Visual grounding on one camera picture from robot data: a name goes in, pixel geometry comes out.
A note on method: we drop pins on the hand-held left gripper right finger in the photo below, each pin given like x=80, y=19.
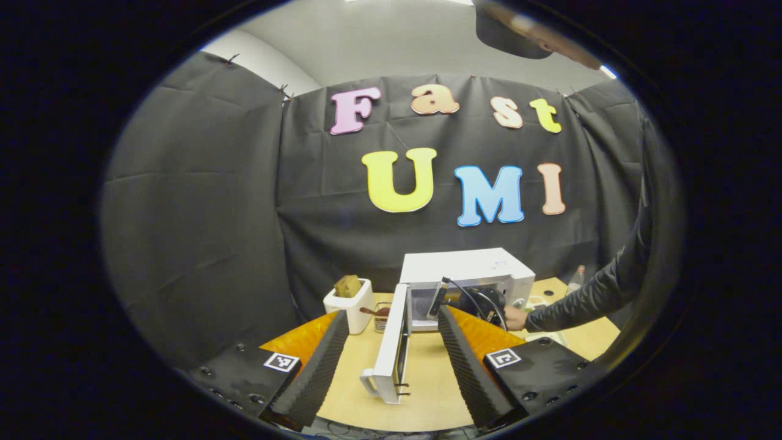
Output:
x=467, y=366

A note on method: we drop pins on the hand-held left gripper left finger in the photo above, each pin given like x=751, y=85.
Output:
x=317, y=366

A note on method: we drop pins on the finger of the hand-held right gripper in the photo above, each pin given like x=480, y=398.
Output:
x=437, y=300

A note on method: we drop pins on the white microwave oven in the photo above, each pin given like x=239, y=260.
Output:
x=464, y=266

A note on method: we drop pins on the white divided dish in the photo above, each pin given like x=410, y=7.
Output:
x=537, y=301

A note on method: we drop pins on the clear glass cup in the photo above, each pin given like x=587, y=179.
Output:
x=382, y=321

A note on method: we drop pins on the brown spoon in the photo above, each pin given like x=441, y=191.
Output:
x=372, y=311

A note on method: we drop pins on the white toaster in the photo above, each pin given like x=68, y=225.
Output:
x=354, y=311

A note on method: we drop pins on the pale green rectangular plate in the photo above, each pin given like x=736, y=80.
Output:
x=547, y=338

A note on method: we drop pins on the brown bread slice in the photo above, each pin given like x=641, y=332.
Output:
x=347, y=286

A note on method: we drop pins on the clear bottle with red label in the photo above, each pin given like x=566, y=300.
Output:
x=577, y=281

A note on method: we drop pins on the person's torso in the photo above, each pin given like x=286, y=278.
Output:
x=660, y=244

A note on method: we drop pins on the black backdrop cloth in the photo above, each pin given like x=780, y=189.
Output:
x=201, y=214

